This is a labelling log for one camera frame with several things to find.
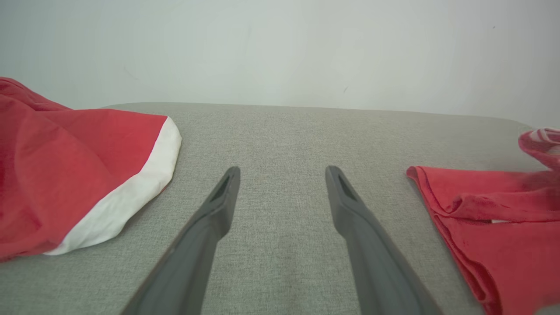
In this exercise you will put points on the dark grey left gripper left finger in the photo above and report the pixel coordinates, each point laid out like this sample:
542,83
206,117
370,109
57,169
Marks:
192,258

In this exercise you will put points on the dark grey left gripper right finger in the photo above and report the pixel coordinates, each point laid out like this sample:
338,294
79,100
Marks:
372,262

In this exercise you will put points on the red shirt with white sleeves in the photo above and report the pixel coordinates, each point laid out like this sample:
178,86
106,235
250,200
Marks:
503,245

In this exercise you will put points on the red garment with white hem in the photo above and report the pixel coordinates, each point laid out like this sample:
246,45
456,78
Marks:
65,175

